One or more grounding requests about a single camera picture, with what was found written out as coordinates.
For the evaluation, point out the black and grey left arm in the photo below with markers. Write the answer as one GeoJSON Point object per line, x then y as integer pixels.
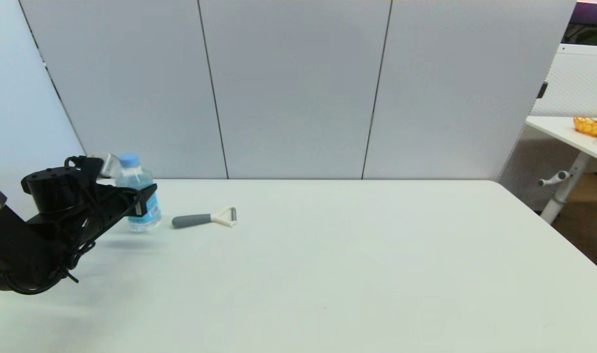
{"type": "Point", "coordinates": [18, 245]}

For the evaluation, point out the white desk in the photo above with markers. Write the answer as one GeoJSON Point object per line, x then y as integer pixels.
{"type": "Point", "coordinates": [563, 132]}

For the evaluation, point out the orange basket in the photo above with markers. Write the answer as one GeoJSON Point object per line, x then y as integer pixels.
{"type": "Point", "coordinates": [590, 127]}

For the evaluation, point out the green plant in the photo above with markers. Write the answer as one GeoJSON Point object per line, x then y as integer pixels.
{"type": "Point", "coordinates": [592, 37]}

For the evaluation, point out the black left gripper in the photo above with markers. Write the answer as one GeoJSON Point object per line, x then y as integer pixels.
{"type": "Point", "coordinates": [107, 206]}

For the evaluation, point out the clear bottle blue label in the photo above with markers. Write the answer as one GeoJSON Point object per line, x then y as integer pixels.
{"type": "Point", "coordinates": [139, 179]}

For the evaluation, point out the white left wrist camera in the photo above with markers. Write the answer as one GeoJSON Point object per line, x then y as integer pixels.
{"type": "Point", "coordinates": [107, 164]}

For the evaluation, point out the black panel bracket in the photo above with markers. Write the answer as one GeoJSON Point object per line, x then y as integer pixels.
{"type": "Point", "coordinates": [541, 90]}

